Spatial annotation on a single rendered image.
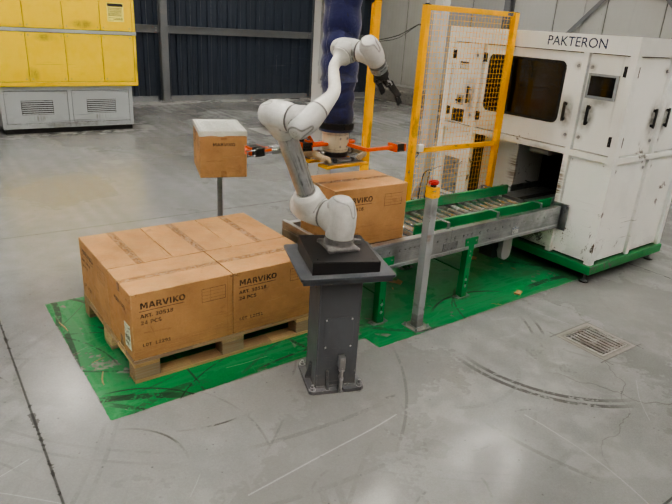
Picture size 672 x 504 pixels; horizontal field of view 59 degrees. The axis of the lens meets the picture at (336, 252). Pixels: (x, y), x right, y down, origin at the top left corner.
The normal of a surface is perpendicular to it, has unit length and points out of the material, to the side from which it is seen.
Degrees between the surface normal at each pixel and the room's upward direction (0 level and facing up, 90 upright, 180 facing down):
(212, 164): 90
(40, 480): 0
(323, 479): 0
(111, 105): 90
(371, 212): 90
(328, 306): 90
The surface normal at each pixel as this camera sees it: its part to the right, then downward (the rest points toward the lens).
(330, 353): 0.26, 0.37
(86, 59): 0.57, 0.33
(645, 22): -0.82, 0.16
